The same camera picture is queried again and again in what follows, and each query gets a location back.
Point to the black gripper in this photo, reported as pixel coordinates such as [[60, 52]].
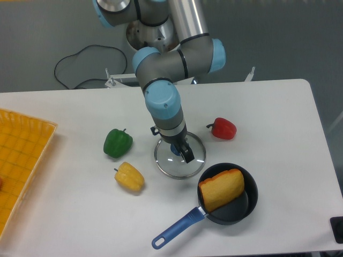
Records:
[[176, 137]]

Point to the glass pot lid blue knob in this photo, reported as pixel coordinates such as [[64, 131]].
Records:
[[172, 163]]

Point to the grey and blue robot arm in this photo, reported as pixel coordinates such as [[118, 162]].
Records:
[[195, 53]]

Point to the red bell pepper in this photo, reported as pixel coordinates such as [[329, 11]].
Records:
[[222, 128]]

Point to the orange bread slice toy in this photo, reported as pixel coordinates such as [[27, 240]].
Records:
[[221, 189]]

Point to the yellow bell pepper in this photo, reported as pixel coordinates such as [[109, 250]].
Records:
[[129, 177]]

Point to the green bell pepper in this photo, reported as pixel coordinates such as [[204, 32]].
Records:
[[117, 143]]

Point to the yellow woven basket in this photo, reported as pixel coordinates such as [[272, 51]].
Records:
[[24, 140]]

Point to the black device at table edge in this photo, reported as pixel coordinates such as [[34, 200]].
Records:
[[337, 228]]

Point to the dark saucepan with blue handle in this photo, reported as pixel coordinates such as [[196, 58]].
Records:
[[229, 214]]

